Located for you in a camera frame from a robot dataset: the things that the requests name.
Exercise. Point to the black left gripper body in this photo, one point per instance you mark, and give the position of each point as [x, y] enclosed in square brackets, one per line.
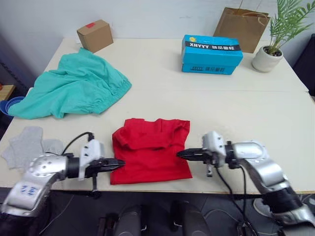
[97, 167]

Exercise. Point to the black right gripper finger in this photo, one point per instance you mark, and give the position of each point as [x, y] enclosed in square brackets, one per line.
[190, 152]
[192, 157]

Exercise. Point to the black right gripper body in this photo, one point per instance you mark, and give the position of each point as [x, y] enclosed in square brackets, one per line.
[209, 156]

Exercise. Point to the red t-shirt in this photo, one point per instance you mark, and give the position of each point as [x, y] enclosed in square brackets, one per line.
[152, 152]

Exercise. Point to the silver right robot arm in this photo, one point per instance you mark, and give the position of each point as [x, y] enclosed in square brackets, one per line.
[265, 169]

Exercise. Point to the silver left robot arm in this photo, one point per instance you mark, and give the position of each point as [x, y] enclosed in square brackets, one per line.
[40, 169]

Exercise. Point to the green shorts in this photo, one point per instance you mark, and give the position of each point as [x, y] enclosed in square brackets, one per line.
[78, 83]

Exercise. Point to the grey sock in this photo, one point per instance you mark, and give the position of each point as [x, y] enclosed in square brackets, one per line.
[53, 145]
[24, 145]

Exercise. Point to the dark rounded shape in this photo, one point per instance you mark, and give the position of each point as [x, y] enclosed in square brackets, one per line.
[128, 221]

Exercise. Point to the grey sneaker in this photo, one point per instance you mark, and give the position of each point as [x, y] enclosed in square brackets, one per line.
[261, 207]

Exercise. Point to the blue shoe box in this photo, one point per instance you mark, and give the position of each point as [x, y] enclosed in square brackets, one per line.
[211, 52]

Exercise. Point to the blue plastic cup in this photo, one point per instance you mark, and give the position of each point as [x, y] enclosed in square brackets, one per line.
[16, 102]
[3, 107]

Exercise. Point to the white plant pot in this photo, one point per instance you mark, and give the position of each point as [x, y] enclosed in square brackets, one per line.
[265, 60]

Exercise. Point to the wooden shelf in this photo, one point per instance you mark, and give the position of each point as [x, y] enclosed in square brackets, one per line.
[6, 91]

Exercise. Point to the small brown cardboard box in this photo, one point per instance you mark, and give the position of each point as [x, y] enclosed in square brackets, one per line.
[94, 37]

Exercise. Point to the brown paper bag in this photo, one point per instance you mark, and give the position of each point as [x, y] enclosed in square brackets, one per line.
[241, 29]

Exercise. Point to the dark chair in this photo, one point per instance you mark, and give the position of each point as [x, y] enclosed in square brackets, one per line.
[305, 64]

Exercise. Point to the green palm plant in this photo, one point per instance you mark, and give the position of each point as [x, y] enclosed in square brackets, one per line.
[286, 23]

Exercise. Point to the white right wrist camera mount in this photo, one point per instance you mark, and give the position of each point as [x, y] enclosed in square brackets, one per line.
[212, 141]

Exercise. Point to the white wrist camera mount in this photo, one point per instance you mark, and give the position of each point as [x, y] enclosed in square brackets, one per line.
[212, 141]
[91, 148]

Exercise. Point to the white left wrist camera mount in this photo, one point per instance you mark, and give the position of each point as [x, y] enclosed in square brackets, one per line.
[91, 148]

